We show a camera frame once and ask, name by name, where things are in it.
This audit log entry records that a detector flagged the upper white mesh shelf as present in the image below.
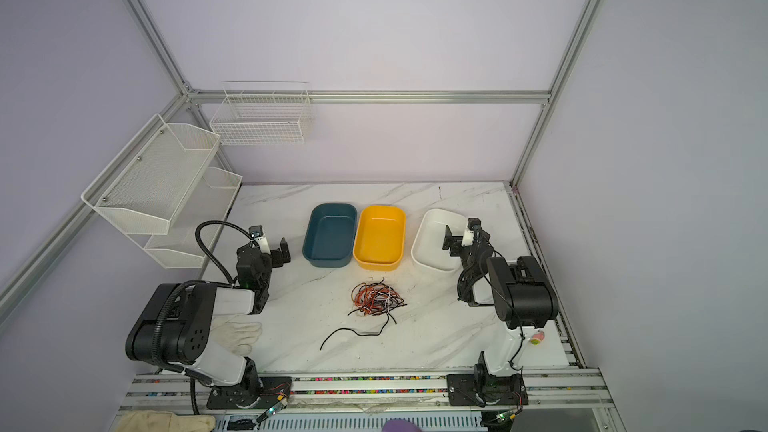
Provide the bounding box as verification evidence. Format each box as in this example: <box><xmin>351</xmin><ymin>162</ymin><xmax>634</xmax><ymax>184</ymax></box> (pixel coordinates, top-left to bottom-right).
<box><xmin>81</xmin><ymin>115</ymin><xmax>221</xmax><ymax>235</ymax></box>

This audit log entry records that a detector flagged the yellow plastic tub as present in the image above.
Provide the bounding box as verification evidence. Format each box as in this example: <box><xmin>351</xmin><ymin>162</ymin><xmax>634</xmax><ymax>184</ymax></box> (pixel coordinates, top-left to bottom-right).
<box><xmin>353</xmin><ymin>205</ymin><xmax>407</xmax><ymax>272</ymax></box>

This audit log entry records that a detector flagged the aluminium front rail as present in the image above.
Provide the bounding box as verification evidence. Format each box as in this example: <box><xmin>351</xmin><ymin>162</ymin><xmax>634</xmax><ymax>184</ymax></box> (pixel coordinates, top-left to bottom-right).
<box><xmin>119</xmin><ymin>368</ymin><xmax>615</xmax><ymax>413</ymax></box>

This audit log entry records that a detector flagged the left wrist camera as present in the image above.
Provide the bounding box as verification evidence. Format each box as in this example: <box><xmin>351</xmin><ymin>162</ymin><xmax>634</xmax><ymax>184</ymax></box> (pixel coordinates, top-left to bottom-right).
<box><xmin>248</xmin><ymin>225</ymin><xmax>270</xmax><ymax>254</ymax></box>

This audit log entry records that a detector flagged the white cotton glove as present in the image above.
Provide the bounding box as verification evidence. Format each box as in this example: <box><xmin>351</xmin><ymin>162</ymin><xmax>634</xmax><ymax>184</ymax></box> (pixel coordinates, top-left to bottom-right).
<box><xmin>210</xmin><ymin>317</ymin><xmax>263</xmax><ymax>357</ymax></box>

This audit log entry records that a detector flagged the white mesh shelf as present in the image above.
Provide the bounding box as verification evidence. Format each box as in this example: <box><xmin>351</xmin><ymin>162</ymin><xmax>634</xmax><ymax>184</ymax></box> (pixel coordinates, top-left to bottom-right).
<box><xmin>81</xmin><ymin>115</ymin><xmax>221</xmax><ymax>235</ymax></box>
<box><xmin>131</xmin><ymin>167</ymin><xmax>242</xmax><ymax>269</ymax></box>

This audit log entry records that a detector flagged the white wire basket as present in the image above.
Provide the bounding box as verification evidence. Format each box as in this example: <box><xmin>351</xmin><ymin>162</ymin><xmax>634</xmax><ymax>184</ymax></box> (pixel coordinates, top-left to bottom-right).
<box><xmin>209</xmin><ymin>81</ymin><xmax>314</xmax><ymax>146</ymax></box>

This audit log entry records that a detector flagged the purple object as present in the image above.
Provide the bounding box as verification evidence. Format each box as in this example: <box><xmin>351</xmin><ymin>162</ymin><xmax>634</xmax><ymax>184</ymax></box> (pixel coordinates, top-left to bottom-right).
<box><xmin>381</xmin><ymin>419</ymin><xmax>422</xmax><ymax>432</ymax></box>

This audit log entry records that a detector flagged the white plastic tub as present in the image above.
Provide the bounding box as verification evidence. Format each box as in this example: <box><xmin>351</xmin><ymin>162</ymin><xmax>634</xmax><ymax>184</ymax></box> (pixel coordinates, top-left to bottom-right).
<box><xmin>411</xmin><ymin>208</ymin><xmax>468</xmax><ymax>274</ymax></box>

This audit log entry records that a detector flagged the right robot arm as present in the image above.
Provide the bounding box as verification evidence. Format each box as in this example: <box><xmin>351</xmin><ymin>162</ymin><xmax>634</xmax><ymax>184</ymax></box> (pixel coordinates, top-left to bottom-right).
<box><xmin>442</xmin><ymin>218</ymin><xmax>559</xmax><ymax>376</ymax></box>

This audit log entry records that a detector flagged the teal plastic tub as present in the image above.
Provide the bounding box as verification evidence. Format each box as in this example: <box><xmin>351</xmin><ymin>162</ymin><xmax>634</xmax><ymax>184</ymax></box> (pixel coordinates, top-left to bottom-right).
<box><xmin>302</xmin><ymin>202</ymin><xmax>358</xmax><ymax>268</ymax></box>

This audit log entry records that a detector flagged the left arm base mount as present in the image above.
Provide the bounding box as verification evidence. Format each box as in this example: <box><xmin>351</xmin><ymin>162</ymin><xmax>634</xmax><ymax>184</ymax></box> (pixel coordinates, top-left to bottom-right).
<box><xmin>206</xmin><ymin>376</ymin><xmax>293</xmax><ymax>410</ymax></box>

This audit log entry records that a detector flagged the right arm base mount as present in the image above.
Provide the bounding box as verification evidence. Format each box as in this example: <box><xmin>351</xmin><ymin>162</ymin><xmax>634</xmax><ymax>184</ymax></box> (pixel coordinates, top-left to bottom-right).
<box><xmin>446</xmin><ymin>374</ymin><xmax>529</xmax><ymax>407</ymax></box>

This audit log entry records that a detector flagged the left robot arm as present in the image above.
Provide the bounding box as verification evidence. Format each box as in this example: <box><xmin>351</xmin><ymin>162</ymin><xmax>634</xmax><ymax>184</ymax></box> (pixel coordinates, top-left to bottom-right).
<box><xmin>125</xmin><ymin>220</ymin><xmax>292</xmax><ymax>394</ymax></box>

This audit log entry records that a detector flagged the lower white mesh shelf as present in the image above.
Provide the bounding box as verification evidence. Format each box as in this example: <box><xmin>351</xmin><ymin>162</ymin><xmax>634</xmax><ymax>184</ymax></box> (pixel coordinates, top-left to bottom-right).
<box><xmin>131</xmin><ymin>167</ymin><xmax>242</xmax><ymax>269</ymax></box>

